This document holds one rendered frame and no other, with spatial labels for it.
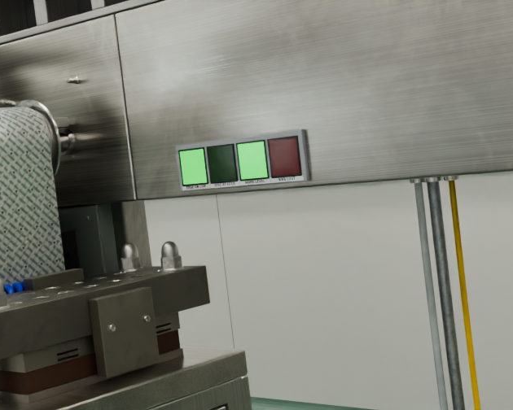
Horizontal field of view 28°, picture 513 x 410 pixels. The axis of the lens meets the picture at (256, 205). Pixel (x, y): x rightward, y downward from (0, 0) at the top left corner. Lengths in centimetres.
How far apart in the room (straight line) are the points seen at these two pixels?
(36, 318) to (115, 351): 13
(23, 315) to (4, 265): 23
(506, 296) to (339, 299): 80
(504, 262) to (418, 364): 60
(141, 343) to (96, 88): 45
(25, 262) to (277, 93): 49
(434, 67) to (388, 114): 9
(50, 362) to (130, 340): 12
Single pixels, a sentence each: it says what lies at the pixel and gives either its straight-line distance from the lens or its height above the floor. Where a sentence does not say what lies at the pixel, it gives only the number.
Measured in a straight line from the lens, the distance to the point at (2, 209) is 160.
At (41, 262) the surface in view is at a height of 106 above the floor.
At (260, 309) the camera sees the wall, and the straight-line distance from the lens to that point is 470.
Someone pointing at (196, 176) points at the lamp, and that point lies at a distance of 152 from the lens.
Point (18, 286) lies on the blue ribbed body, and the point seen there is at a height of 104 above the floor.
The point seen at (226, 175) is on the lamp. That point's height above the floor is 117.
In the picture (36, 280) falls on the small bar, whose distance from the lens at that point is 156.
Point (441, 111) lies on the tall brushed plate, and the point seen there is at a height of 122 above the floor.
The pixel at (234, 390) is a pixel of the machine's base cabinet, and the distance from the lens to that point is 156.
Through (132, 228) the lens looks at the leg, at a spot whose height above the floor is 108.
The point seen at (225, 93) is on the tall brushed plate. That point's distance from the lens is 148.
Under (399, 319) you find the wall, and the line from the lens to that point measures 423.
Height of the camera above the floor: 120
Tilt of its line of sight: 3 degrees down
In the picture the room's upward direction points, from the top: 7 degrees counter-clockwise
